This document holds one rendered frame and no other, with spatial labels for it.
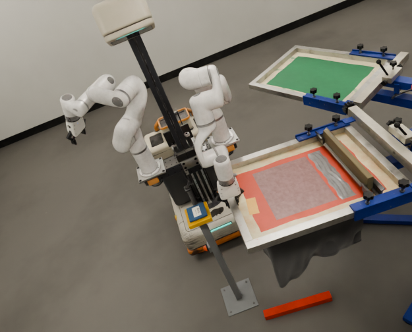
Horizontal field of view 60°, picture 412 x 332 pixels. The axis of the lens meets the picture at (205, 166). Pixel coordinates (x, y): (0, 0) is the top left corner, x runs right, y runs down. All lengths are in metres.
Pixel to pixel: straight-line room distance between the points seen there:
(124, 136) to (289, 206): 0.84
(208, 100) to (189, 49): 3.93
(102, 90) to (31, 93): 4.05
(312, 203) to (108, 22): 1.17
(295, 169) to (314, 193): 0.19
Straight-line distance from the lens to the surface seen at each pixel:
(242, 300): 2.65
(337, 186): 1.79
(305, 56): 2.95
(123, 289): 3.08
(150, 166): 1.94
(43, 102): 5.67
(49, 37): 5.29
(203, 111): 1.50
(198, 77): 1.54
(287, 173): 1.87
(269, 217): 1.68
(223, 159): 1.54
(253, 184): 1.84
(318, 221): 1.61
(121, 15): 1.48
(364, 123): 2.05
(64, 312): 3.29
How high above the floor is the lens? 2.33
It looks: 40 degrees down
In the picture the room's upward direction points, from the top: 23 degrees counter-clockwise
